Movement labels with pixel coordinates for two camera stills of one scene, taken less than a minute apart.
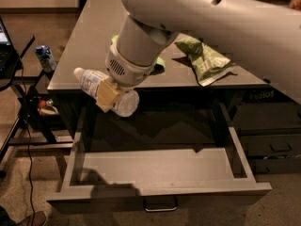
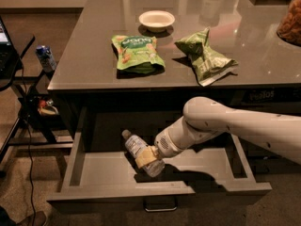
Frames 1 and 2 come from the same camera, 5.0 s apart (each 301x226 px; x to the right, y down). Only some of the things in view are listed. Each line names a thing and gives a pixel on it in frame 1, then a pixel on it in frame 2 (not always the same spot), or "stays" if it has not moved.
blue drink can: [45, 58] stays
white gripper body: [128, 69] -> [164, 145]
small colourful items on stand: [46, 107] stays
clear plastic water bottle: [126, 103] -> [135, 146]
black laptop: [8, 56] stays
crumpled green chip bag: [206, 64] stays
